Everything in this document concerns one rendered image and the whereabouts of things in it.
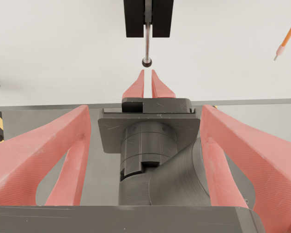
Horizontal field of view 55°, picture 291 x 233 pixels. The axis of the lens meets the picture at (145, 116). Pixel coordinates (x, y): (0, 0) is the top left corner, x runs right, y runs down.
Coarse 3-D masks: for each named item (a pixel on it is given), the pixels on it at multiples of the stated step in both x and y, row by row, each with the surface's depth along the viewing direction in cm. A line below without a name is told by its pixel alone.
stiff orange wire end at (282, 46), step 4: (288, 32) 25; (288, 36) 25; (284, 40) 25; (288, 40) 25; (280, 44) 26; (284, 44) 26; (280, 48) 26; (284, 48) 26; (276, 52) 27; (280, 52) 26; (276, 56) 27
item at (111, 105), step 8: (64, 104) 55; (72, 104) 55; (80, 104) 55; (88, 104) 55; (96, 104) 55; (104, 104) 55; (112, 104) 55; (120, 104) 55; (192, 104) 54; (200, 104) 54; (216, 104) 54; (224, 104) 54; (232, 104) 54; (240, 104) 54; (248, 104) 54
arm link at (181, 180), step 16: (192, 144) 19; (176, 160) 19; (192, 160) 17; (160, 176) 20; (176, 176) 18; (192, 176) 17; (240, 176) 18; (160, 192) 19; (176, 192) 18; (192, 192) 17; (208, 192) 16; (240, 192) 17
